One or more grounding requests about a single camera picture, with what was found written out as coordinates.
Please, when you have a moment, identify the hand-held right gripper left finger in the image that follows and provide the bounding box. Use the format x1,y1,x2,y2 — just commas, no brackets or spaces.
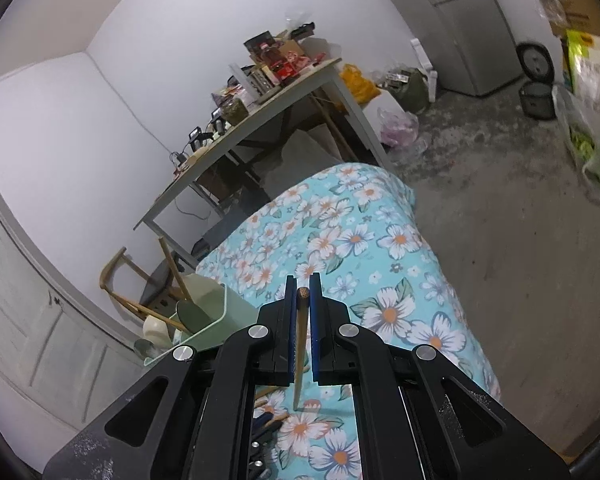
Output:
42,274,301,480

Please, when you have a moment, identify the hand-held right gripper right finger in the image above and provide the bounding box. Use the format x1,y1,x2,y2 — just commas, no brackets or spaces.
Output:
307,272,563,480

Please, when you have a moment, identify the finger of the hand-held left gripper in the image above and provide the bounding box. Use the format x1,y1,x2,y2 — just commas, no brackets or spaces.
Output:
250,400,283,480

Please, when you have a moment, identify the wooden chopstick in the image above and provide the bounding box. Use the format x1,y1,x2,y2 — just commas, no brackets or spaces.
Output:
139,305,190,333
292,286,311,411

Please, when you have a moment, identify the light green utensil holder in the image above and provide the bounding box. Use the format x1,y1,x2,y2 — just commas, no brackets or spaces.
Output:
132,272,258,366

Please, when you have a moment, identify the floral blue tablecloth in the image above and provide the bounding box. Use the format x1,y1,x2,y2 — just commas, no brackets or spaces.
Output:
195,162,501,480

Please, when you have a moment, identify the wooden chair with black seat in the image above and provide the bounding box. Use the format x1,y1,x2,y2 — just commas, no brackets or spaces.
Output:
99,236,196,321

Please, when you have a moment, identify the grey metal desk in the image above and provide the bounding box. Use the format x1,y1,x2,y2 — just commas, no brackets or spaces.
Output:
132,57,393,271

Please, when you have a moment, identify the green glass jar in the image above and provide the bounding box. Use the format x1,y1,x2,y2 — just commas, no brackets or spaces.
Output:
220,97,248,126

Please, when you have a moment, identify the clear pink plastic bag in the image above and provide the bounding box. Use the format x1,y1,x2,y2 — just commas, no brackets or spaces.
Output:
377,107,421,148

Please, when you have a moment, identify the pile of snack packets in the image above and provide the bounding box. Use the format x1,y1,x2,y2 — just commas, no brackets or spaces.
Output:
211,85,246,106

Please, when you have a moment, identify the white panelled door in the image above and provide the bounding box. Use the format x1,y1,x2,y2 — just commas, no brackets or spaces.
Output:
0,170,146,431

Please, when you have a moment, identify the white box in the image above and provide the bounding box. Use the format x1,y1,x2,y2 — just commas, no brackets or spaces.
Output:
229,62,273,98

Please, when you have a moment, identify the yellow plastic bag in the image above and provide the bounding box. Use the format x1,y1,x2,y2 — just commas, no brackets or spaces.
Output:
341,63,381,106

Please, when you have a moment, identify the olive green bag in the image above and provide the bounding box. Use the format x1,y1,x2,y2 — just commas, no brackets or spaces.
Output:
380,65,431,113

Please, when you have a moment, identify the dark printed box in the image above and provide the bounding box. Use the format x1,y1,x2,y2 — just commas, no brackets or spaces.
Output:
244,32,276,56

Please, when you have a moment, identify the white plastic panel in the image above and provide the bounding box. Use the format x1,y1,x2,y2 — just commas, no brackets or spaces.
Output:
412,39,438,101

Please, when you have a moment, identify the clear bag of greens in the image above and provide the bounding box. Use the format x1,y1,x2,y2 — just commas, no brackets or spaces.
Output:
552,85,600,201

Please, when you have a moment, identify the grey refrigerator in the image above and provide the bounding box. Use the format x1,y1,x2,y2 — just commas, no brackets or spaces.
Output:
375,0,523,97

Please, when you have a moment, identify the black rice cooker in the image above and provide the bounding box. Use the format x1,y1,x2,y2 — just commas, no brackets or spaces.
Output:
516,41,555,121

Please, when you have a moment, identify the green yellow bag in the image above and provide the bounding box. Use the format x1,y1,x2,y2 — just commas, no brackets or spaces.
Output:
562,30,600,116

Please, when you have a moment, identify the brown cardboard box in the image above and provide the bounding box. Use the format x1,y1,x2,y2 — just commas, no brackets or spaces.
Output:
550,0,600,41

